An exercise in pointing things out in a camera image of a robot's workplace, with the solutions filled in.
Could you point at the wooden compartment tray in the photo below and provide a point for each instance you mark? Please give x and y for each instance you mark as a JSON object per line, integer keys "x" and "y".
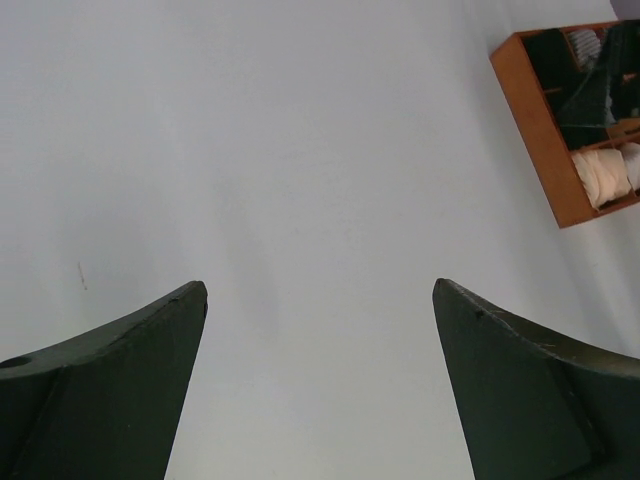
{"x": 542, "y": 137}

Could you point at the rolled beige garment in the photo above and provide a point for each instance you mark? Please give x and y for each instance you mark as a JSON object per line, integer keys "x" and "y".
{"x": 603, "y": 174}

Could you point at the rolled black garment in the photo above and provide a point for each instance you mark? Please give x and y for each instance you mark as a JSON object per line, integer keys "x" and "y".
{"x": 551, "y": 58}

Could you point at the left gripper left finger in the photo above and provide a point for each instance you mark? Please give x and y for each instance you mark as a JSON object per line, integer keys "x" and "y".
{"x": 105, "y": 404}

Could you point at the rolled grey striped garment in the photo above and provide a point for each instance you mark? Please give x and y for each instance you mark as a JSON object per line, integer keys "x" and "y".
{"x": 587, "y": 47}

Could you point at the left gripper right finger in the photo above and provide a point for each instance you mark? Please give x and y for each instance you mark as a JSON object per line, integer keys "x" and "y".
{"x": 534, "y": 403}

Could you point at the rolled white garment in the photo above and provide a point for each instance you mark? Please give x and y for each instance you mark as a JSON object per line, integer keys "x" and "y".
{"x": 631, "y": 156}

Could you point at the black underwear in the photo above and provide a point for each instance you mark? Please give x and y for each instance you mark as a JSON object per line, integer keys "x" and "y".
{"x": 577, "y": 138}

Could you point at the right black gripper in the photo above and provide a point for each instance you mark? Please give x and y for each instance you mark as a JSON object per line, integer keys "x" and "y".
{"x": 607, "y": 94}

